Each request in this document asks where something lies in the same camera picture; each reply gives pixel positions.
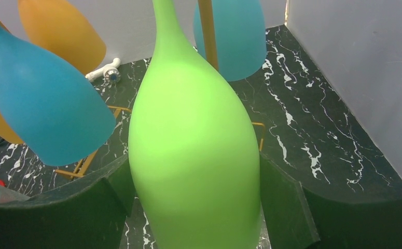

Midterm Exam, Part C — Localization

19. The green plastic wine glass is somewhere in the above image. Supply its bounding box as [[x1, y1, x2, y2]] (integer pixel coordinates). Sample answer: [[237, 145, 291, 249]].
[[128, 1, 261, 248]]

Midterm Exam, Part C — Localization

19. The white small fitting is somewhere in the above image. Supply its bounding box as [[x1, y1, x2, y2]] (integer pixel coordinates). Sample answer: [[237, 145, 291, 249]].
[[85, 58, 121, 84]]

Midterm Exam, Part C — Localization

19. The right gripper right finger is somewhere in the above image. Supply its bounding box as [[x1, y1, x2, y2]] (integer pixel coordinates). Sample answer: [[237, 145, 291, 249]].
[[260, 155, 402, 248]]

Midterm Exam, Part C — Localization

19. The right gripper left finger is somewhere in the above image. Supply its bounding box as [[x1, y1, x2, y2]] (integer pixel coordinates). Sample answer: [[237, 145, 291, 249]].
[[0, 155, 135, 248]]

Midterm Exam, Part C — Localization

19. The blue wine glass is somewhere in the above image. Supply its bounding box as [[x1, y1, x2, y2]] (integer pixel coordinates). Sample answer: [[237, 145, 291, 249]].
[[212, 0, 267, 81]]

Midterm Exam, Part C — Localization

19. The gold wire glass rack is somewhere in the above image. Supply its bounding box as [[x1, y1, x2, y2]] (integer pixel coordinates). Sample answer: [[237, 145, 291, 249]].
[[54, 0, 267, 181]]

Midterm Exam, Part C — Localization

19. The teal wine glass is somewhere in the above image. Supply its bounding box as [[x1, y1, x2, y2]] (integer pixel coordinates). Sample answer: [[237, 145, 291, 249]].
[[0, 26, 116, 167]]

